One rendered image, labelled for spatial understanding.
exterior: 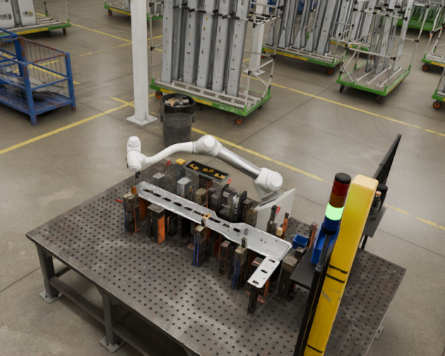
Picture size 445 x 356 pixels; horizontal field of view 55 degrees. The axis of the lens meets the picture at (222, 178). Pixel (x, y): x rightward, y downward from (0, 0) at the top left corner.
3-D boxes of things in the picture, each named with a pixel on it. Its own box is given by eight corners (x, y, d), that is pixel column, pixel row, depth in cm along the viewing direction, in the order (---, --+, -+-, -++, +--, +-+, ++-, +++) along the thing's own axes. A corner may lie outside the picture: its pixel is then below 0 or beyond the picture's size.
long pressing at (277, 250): (124, 193, 345) (124, 191, 344) (143, 181, 361) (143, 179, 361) (280, 263, 289) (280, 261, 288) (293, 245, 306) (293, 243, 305)
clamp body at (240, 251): (227, 287, 306) (230, 250, 287) (234, 277, 315) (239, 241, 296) (237, 292, 302) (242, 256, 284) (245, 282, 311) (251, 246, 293)
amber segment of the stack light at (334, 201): (325, 205, 185) (328, 193, 181) (331, 197, 190) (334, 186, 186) (341, 210, 182) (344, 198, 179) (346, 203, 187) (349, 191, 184)
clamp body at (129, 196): (121, 233, 347) (119, 196, 328) (133, 224, 358) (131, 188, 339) (131, 238, 343) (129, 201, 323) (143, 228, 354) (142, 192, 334)
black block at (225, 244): (214, 275, 314) (217, 246, 299) (222, 267, 322) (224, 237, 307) (223, 280, 311) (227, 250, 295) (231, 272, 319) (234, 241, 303)
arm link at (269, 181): (279, 179, 363) (289, 176, 341) (271, 196, 359) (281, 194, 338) (200, 133, 350) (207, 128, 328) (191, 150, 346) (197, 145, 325)
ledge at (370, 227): (345, 234, 258) (352, 211, 248) (362, 206, 284) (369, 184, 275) (370, 244, 252) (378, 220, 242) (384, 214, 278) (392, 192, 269)
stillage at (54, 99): (-13, 104, 699) (-27, 45, 649) (30, 91, 757) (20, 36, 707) (34, 125, 647) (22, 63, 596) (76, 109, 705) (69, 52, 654)
